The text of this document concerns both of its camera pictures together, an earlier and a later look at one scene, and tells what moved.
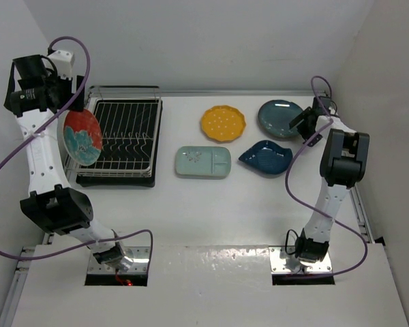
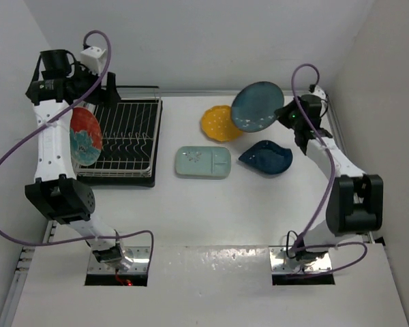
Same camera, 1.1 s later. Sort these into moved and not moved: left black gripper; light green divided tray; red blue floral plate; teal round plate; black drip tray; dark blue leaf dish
Moved: teal round plate; left black gripper
Not moved: light green divided tray; dark blue leaf dish; black drip tray; red blue floral plate
